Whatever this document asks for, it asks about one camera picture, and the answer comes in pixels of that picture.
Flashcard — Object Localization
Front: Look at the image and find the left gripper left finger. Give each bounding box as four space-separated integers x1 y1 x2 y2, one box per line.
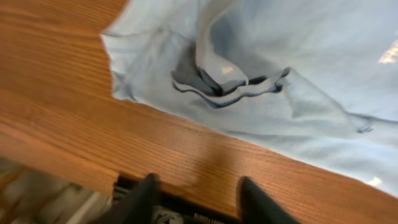
90 174 159 224

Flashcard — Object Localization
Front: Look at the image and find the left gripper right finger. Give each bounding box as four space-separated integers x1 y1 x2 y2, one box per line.
238 177 299 224

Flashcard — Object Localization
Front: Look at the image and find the light blue printed t-shirt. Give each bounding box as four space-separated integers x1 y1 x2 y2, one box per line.
101 0 397 196

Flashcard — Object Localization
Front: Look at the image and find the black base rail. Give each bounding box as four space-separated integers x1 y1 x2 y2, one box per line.
112 175 242 224

